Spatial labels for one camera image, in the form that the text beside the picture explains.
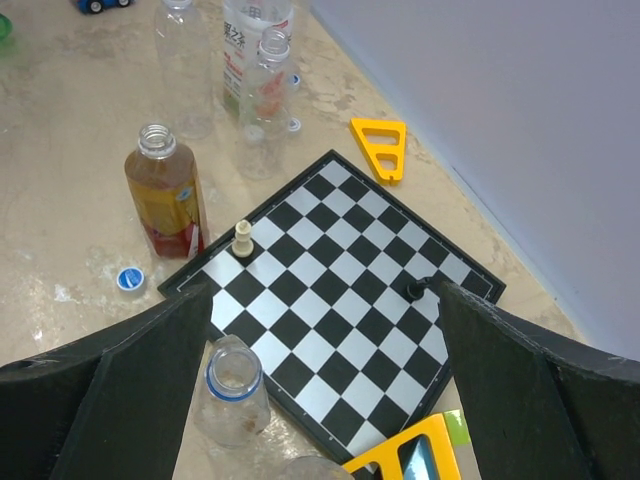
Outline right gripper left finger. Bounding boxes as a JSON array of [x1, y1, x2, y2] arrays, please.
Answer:
[[1, 284, 213, 479]]

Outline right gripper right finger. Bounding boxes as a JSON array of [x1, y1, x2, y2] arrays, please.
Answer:
[[439, 282, 639, 479]]

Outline blue label clear bottle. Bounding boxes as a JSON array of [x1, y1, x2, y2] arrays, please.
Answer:
[[194, 335, 271, 449]]

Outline blue white bottle cap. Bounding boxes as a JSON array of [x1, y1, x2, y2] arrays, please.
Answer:
[[116, 266, 146, 293]]

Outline brown tea bottle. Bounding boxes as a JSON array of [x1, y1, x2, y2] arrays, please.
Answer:
[[124, 123, 207, 259]]

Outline clear bottle yellow cap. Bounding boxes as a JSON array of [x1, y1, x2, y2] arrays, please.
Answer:
[[273, 456, 354, 480]]

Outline clear bottle near board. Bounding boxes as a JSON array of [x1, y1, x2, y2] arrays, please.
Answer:
[[237, 26, 292, 180]]

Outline small clear bottle front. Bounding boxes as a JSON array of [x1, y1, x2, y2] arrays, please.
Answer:
[[154, 0, 213, 139]]

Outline green plastic bottle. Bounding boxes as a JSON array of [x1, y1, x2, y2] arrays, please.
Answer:
[[0, 14, 13, 41]]

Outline labelled clear water bottle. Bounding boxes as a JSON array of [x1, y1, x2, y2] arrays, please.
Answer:
[[223, 1, 295, 117]]

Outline coloured toy blocks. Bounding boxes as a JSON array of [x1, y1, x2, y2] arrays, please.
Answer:
[[343, 409, 471, 479]]

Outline black chess piece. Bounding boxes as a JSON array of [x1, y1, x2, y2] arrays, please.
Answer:
[[404, 276, 432, 302]]

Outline cream chess piece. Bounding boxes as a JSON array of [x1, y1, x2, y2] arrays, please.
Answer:
[[231, 219, 254, 258]]

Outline black white chessboard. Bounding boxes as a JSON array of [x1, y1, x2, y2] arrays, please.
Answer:
[[160, 151, 505, 463]]

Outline yellow triangular toy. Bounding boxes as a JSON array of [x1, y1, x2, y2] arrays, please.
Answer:
[[349, 118, 407, 185]]

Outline orange blue toy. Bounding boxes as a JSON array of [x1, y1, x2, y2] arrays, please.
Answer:
[[73, 0, 135, 15]]

